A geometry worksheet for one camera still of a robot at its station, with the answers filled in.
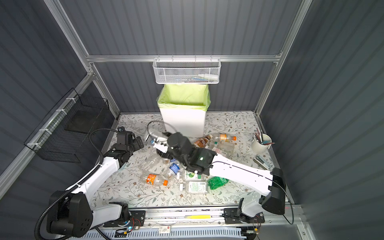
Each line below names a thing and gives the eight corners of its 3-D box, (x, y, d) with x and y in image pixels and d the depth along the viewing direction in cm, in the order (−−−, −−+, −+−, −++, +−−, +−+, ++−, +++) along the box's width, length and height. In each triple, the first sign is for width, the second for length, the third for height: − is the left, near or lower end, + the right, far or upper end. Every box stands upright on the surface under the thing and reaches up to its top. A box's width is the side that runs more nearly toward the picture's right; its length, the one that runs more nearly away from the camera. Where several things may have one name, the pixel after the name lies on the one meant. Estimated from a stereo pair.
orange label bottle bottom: (140, 186, 86) (137, 183, 81) (142, 176, 89) (140, 173, 85) (168, 186, 86) (167, 183, 81) (169, 176, 89) (168, 173, 85)
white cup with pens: (251, 154, 99) (257, 144, 90) (247, 138, 107) (251, 128, 98) (267, 154, 99) (275, 144, 90) (262, 138, 107) (268, 128, 98)
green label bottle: (180, 194, 83) (179, 191, 79) (180, 182, 87) (180, 179, 84) (207, 194, 83) (208, 191, 79) (207, 182, 87) (207, 179, 84)
